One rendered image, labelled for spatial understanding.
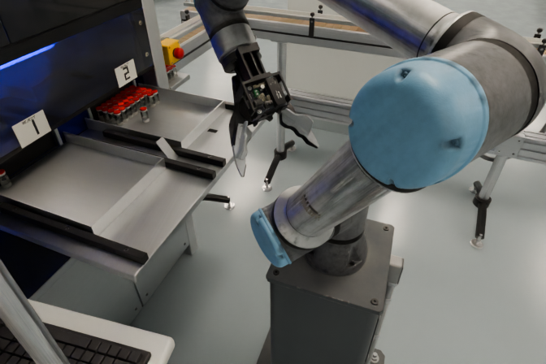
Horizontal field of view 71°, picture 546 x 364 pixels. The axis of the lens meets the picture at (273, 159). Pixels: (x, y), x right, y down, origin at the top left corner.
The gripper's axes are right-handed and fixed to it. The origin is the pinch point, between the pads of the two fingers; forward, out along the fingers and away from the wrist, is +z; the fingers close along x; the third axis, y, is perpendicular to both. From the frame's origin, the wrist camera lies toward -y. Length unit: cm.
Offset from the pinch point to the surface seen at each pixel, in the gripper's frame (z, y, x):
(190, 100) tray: -37, -62, 2
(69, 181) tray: -19, -43, -38
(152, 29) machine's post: -60, -54, -2
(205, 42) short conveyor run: -73, -98, 27
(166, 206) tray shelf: -3.0, -30.7, -18.9
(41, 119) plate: -34, -37, -38
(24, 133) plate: -32, -36, -42
